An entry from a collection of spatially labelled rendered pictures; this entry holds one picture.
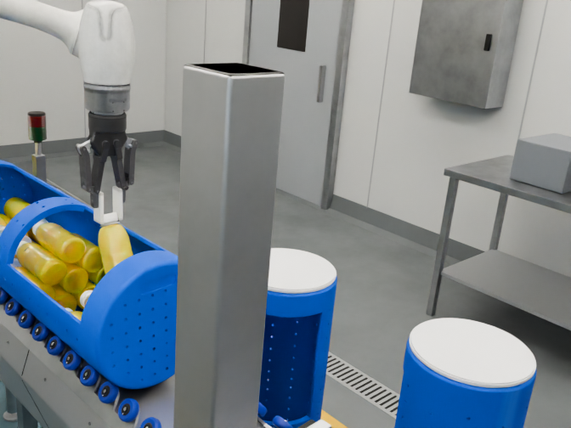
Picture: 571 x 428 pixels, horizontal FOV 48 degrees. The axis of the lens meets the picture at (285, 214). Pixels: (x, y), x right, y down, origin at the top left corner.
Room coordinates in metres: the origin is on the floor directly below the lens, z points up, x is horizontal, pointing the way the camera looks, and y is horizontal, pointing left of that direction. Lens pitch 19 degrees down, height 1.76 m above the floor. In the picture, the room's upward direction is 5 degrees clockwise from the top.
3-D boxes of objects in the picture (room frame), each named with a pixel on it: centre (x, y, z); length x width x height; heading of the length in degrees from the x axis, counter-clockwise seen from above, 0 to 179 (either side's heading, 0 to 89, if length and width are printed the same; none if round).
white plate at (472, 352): (1.27, -0.44, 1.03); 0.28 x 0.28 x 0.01
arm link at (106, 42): (1.29, 0.38, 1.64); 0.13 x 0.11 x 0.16; 14
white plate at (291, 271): (1.62, -0.02, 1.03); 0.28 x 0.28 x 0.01
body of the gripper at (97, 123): (1.28, 0.38, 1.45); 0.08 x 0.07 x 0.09; 137
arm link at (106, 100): (1.28, 0.38, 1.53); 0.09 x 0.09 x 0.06
